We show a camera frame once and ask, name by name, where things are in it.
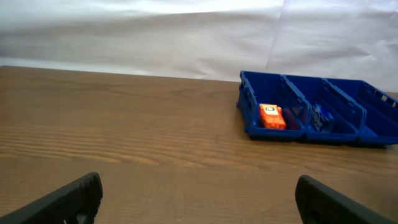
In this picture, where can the blue candy pack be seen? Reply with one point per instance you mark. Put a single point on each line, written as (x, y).
(317, 117)

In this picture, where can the blue tray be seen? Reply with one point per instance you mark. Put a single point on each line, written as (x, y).
(348, 133)

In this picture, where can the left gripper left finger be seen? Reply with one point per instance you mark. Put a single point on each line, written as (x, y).
(62, 202)

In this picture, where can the orange candy box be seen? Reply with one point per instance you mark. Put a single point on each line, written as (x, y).
(272, 117)

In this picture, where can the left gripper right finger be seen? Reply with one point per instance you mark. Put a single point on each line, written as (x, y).
(329, 205)

